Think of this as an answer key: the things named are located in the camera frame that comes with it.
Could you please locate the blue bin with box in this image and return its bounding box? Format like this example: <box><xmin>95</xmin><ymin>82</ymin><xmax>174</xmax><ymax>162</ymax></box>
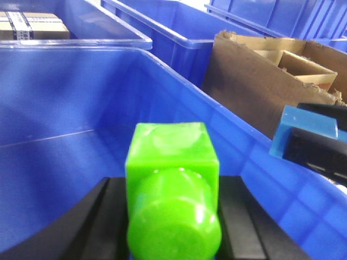
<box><xmin>1</xmin><ymin>1</ymin><xmax>152</xmax><ymax>50</ymax></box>

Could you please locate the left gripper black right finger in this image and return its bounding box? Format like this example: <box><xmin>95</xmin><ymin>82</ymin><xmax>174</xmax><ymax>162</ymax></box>
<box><xmin>216</xmin><ymin>176</ymin><xmax>311</xmax><ymax>259</ymax></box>

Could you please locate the light blue block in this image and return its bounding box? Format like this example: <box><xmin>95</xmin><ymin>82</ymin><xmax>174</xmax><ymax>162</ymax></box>
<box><xmin>269</xmin><ymin>105</ymin><xmax>339</xmax><ymax>158</ymax></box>

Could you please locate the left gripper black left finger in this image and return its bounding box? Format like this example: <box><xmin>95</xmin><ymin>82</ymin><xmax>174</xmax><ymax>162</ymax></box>
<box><xmin>1</xmin><ymin>177</ymin><xmax>130</xmax><ymax>259</ymax></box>

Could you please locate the blue middle bin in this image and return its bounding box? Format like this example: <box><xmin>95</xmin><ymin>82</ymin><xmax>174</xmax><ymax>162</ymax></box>
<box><xmin>101</xmin><ymin>1</ymin><xmax>265</xmax><ymax>87</ymax></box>

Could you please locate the torn open cardboard box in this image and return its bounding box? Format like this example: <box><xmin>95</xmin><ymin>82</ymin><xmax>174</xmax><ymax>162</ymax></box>
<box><xmin>202</xmin><ymin>31</ymin><xmax>346</xmax><ymax>138</ymax></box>

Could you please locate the green block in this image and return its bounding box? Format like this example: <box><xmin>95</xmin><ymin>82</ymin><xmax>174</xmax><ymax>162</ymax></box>
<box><xmin>125</xmin><ymin>122</ymin><xmax>221</xmax><ymax>259</ymax></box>

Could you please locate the taped cardboard box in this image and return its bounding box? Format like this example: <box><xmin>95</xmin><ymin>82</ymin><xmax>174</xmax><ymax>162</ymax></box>
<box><xmin>1</xmin><ymin>11</ymin><xmax>70</xmax><ymax>41</ymax></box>

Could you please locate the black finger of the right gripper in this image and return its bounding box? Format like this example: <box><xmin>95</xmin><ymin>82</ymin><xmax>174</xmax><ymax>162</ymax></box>
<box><xmin>282</xmin><ymin>128</ymin><xmax>346</xmax><ymax>186</ymax></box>
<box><xmin>297</xmin><ymin>103</ymin><xmax>347</xmax><ymax>127</ymax></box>

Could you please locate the blue target bin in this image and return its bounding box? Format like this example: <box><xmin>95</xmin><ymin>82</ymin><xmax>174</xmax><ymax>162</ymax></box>
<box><xmin>1</xmin><ymin>47</ymin><xmax>346</xmax><ymax>259</ymax></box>

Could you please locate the blue back bin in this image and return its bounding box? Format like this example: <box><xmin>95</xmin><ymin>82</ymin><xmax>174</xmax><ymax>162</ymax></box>
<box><xmin>205</xmin><ymin>0</ymin><xmax>346</xmax><ymax>52</ymax></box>

